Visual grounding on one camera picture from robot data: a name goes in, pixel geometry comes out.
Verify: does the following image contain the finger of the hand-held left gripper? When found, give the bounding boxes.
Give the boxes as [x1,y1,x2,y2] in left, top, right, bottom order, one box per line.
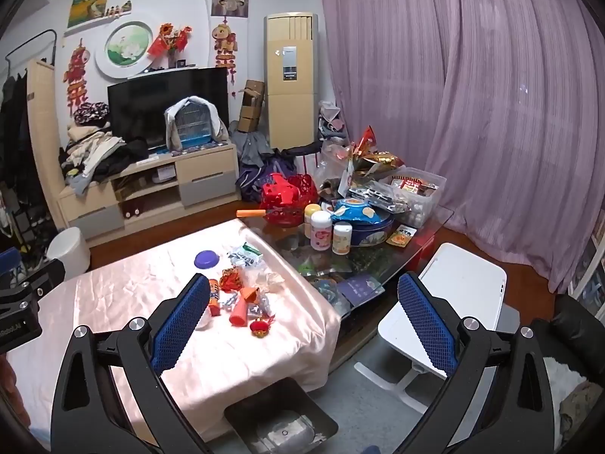
[0,247,23,287]
[19,258,66,296]

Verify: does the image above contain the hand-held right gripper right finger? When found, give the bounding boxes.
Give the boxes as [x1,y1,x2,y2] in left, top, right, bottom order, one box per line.
[396,272,555,454]

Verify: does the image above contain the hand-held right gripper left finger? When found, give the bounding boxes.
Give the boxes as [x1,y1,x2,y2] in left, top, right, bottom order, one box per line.
[50,272,214,454]

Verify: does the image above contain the orange paper cone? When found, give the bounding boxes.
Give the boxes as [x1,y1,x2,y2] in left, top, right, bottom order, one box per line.
[230,288,258,327]

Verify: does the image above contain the silver foil wrapper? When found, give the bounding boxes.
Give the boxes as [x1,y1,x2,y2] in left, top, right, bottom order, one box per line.
[248,300,275,321]

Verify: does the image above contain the white tissue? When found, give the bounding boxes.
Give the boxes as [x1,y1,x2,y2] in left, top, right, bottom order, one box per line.
[262,272,287,294]

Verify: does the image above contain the black waste bin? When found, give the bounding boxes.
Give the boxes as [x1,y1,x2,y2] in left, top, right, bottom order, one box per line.
[223,377,339,454]

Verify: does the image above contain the white round stool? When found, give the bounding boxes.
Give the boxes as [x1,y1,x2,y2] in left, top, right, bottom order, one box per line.
[46,227,92,280]

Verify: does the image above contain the white folding lap table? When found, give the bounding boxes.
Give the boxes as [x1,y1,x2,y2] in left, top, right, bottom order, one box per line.
[354,243,508,412]

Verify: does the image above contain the pink satin tablecloth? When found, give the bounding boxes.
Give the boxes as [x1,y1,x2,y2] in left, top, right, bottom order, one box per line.
[7,218,342,448]

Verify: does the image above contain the red crumpled wrapper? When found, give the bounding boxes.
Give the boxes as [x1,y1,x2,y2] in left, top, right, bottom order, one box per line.
[218,268,244,293]

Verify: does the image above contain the purple round lid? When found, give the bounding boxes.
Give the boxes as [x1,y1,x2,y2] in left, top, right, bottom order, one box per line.
[194,249,221,270]

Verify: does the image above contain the dark blue booklet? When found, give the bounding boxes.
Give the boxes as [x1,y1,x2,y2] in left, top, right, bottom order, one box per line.
[338,273,386,306]

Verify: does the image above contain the clear plastic wrapper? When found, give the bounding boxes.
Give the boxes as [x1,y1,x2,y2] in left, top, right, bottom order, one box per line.
[242,265,268,289]

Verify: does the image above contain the orange snack packet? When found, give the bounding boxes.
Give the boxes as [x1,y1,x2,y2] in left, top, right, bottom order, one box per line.
[388,224,417,247]

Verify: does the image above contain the green white packet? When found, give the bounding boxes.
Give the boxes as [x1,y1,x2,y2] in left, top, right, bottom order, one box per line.
[228,243,264,270]

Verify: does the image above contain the blue cookie tin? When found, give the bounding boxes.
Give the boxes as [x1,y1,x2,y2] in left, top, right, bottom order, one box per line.
[331,208,398,248]

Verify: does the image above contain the white bottle orange label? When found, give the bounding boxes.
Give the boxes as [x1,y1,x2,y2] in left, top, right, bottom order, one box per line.
[332,224,354,256]

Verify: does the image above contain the clear plastic storage box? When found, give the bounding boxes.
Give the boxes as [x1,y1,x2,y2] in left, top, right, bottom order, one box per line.
[373,167,447,228]

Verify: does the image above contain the pile of clothes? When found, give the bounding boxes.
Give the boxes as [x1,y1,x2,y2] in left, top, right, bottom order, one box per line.
[59,103,149,194]

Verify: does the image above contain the blue chips bag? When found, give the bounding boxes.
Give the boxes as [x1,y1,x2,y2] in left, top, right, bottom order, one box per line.
[331,197,381,223]

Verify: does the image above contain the clothes rack with dark clothes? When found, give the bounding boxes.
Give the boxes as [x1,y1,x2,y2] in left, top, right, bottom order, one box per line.
[0,30,57,247]

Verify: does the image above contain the glass coffee table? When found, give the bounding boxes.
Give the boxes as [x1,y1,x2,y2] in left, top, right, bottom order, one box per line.
[236,205,455,341]

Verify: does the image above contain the white bottle pink label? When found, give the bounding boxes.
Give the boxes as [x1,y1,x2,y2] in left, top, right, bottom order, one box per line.
[309,210,333,251]

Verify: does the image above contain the beige leaning board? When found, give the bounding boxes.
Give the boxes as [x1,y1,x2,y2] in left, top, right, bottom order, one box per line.
[26,59,64,190]

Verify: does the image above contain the beige television cabinet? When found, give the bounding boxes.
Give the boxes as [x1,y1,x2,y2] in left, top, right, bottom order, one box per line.
[57,143,240,242]

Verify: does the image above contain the yellow lid bottle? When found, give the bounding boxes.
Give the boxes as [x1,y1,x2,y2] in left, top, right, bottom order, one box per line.
[304,204,323,239]

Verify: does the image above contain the red plastic basket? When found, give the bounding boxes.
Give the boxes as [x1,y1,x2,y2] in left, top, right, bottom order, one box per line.
[258,173,318,225]

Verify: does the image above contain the dark clothes heap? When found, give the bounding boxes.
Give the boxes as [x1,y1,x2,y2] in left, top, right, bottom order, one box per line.
[235,127,303,199]

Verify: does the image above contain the clear plastic bag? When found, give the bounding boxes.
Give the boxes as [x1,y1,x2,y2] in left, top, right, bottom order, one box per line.
[314,149,353,190]

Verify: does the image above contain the black flat television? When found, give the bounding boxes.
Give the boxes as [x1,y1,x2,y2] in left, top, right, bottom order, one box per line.
[107,67,231,152]

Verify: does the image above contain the red snack bag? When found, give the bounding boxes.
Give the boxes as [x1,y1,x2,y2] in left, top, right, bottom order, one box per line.
[352,125,379,157]

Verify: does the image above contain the red fish hanging decoration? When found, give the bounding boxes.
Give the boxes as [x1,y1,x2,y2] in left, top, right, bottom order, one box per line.
[64,40,90,119]

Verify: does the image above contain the blue bird cage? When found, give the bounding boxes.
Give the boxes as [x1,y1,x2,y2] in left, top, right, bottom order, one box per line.
[165,96,223,149]

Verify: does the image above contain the covered bird cage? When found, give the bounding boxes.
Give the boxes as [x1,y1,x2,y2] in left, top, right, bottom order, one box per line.
[164,95,231,145]

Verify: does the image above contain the purple curtain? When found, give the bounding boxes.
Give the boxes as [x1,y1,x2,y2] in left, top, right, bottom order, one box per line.
[318,0,605,294]

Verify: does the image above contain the stacked cardboard boxes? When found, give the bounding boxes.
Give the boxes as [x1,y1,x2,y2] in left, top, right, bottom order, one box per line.
[235,79,266,133]

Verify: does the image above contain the red flower bouquet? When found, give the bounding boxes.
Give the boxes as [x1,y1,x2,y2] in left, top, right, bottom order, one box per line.
[147,23,194,58]

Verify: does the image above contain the landscape painting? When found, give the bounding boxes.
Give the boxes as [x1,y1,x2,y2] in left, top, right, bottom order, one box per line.
[67,0,112,29]

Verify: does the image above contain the beige standing air conditioner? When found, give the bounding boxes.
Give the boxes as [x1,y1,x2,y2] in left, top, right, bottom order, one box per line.
[264,11,319,148]

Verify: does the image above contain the red tassel hanging decoration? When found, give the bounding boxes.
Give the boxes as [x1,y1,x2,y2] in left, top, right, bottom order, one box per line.
[213,19,238,83]

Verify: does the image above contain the round white wall decoration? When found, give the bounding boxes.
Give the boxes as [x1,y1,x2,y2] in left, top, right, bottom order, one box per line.
[95,21,154,79]

